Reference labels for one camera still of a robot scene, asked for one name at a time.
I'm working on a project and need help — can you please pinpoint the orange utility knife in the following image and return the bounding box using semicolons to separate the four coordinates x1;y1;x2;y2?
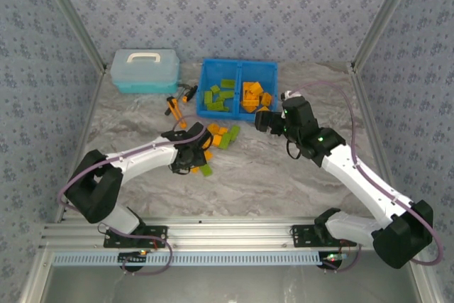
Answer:
165;95;188;130

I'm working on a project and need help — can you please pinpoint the yellow object at edge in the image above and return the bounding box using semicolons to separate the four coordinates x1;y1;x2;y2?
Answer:
181;85;199;104

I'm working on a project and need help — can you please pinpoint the blue plastic bin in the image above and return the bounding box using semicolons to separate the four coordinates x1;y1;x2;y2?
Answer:
236;60;279;123
196;57;244;120

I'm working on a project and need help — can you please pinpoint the teal plastic storage box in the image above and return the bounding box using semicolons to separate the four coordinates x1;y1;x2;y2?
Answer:
109;48;180;95

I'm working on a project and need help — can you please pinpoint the black controller board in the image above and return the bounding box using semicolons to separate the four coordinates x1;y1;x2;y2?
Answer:
118;250;148;270
320;250;347;270

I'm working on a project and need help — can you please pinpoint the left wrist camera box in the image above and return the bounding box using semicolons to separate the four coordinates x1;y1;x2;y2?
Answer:
161;121;210;141

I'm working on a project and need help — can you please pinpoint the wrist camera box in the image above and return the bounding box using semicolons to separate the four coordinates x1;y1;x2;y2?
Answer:
281;89;304;101
161;121;210;141

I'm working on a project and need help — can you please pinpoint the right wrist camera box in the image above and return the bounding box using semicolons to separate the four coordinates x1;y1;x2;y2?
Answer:
281;89;304;101

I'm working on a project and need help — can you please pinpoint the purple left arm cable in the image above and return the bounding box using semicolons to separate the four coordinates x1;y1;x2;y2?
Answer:
57;116;211;209

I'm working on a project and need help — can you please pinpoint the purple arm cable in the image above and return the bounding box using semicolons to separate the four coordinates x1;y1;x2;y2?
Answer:
57;116;211;209
283;80;445;267

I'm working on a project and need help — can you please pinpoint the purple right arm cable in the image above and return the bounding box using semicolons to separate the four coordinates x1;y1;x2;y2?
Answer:
283;80;445;267

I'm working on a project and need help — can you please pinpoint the aluminium side rail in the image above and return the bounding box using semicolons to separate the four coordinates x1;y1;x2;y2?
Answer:
55;68;107;221
349;65;404;194

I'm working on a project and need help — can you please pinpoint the wide aluminium base rail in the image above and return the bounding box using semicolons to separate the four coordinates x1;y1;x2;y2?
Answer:
38;215;377;252

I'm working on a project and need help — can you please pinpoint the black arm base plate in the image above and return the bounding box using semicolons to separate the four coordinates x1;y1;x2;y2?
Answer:
103;225;170;249
291;224;342;248

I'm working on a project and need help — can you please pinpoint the slotted light blue cable duct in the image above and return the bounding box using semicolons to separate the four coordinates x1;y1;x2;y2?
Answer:
51;250;321;267

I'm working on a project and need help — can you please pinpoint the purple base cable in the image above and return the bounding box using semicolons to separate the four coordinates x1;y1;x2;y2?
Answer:
98;222;175;277
321;241;363;274

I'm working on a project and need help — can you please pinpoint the aluminium frame post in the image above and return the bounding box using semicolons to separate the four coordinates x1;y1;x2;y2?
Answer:
34;0;108;74
348;0;423;74

